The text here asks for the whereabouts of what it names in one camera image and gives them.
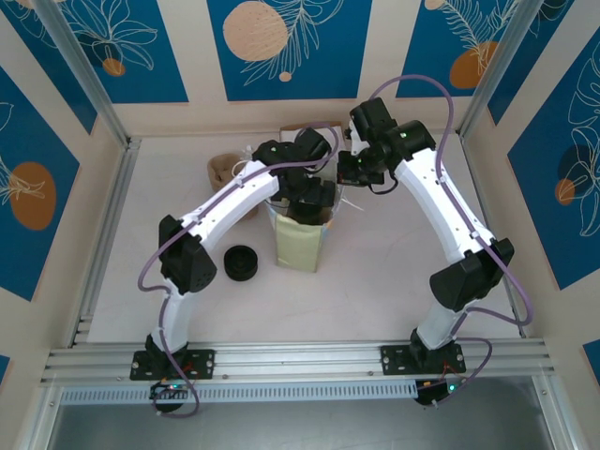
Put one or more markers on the pastel paper gift bag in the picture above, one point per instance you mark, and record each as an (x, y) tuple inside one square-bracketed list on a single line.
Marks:
[(295, 244)]

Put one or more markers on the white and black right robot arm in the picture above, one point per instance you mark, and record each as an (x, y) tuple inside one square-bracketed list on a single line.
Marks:
[(436, 197)]

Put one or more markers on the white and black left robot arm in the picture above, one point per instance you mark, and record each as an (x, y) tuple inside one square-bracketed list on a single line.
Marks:
[(225, 206)]

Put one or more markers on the brown cardboard napkin box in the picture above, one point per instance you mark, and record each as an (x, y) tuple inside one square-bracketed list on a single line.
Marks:
[(287, 127)]

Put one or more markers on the stack of brown cup carriers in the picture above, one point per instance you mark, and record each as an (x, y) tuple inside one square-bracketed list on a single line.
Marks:
[(222, 171)]

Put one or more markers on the stack of black cup lids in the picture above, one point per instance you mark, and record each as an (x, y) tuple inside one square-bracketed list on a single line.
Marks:
[(240, 262)]

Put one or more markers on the black controller board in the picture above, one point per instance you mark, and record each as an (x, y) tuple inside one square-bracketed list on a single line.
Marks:
[(436, 394), (171, 391)]

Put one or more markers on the aluminium frame post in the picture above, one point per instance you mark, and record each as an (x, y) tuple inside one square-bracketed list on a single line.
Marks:
[(94, 89), (492, 70)]

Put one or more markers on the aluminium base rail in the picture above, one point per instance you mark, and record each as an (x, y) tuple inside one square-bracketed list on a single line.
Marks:
[(300, 358)]

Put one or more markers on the aluminium side rail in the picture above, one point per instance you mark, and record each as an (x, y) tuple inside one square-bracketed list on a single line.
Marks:
[(112, 211)]

